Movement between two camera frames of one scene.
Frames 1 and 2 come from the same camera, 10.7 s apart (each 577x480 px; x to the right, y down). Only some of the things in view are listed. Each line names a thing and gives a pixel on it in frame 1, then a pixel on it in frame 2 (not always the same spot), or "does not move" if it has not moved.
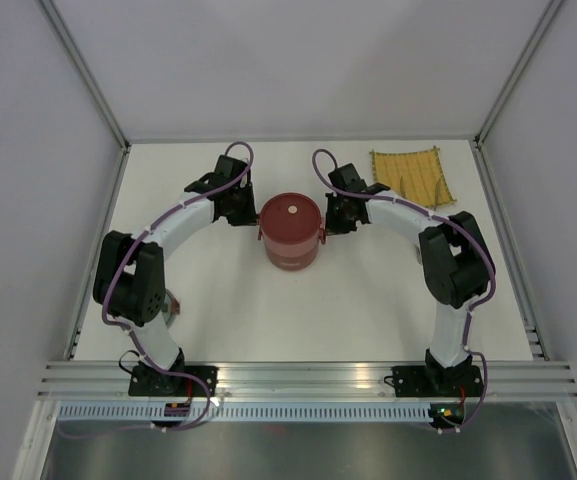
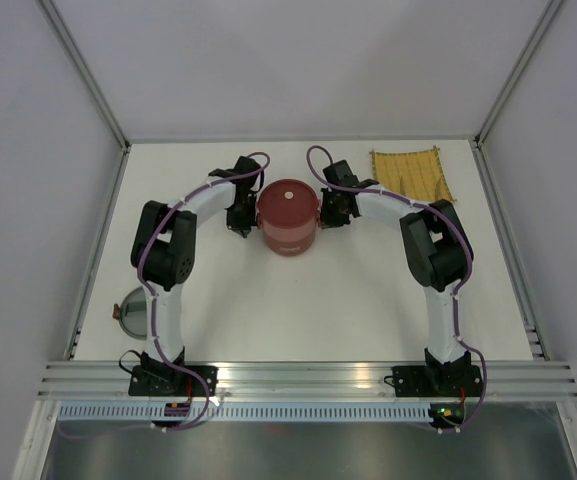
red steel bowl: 292,257 -> 289,241
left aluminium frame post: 84,68 does not move
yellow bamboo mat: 418,176 does not move
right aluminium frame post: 548,15 does not move
